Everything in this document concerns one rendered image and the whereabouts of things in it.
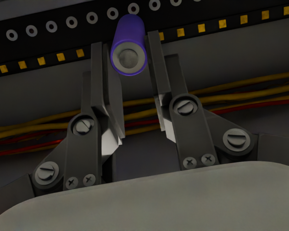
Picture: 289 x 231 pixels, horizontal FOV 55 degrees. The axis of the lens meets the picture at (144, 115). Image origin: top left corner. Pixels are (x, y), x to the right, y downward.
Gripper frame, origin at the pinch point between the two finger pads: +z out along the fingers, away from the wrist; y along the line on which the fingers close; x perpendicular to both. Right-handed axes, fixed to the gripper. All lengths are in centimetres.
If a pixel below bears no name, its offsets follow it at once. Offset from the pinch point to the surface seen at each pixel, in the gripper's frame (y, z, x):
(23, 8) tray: -10.0, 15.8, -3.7
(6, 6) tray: -11.5, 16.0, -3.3
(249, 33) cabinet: 12.3, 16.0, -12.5
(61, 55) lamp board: -8.0, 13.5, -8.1
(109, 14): -2.3, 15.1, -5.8
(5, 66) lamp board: -14.0, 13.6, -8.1
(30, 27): -10.2, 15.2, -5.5
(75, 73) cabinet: -8.4, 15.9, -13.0
